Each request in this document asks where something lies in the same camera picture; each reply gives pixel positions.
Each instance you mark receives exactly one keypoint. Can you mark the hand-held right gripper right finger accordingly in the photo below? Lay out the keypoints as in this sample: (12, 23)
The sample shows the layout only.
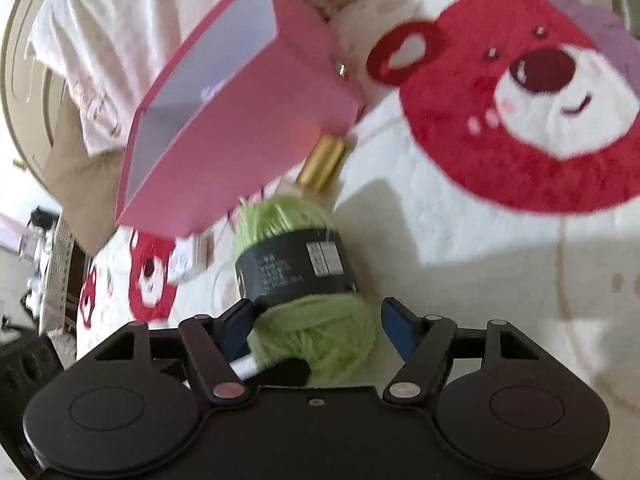
(400, 330)

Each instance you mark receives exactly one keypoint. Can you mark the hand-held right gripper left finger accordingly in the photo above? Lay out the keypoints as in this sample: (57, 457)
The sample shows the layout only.
(240, 325)

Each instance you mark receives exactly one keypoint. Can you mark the green yarn ball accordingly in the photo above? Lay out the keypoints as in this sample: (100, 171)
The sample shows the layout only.
(320, 330)

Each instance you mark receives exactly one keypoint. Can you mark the pink cardboard box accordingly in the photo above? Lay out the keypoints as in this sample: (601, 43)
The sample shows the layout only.
(240, 160)

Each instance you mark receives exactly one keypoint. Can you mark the small white tissue pack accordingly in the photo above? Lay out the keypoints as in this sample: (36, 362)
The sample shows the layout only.
(186, 260)

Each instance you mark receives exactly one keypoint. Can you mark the red bear printed blanket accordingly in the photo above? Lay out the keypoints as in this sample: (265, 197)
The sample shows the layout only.
(475, 280)

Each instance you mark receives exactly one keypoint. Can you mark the cluttered side table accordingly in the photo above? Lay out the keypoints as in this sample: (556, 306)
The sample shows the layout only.
(50, 270)

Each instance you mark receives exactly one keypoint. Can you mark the glass bottle with gold cap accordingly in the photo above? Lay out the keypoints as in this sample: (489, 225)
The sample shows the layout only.
(322, 162)

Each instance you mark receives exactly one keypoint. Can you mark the brown pillow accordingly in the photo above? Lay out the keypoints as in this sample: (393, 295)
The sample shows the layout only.
(85, 180)

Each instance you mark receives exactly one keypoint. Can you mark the beige headboard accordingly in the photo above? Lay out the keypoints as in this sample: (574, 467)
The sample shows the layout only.
(20, 70)

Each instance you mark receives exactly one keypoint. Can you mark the pink printed pillow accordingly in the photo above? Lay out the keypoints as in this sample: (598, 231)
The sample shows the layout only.
(125, 35)

